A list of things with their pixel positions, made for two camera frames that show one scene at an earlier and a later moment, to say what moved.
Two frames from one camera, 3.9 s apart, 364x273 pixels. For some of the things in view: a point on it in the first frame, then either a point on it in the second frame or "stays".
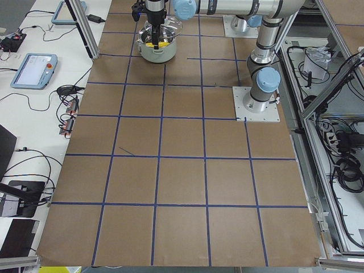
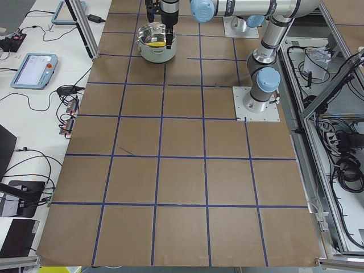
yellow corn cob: x=160 y=44 stays
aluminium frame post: x=79 y=16 stays
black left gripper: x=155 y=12 to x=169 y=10
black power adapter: x=95 y=19 stays
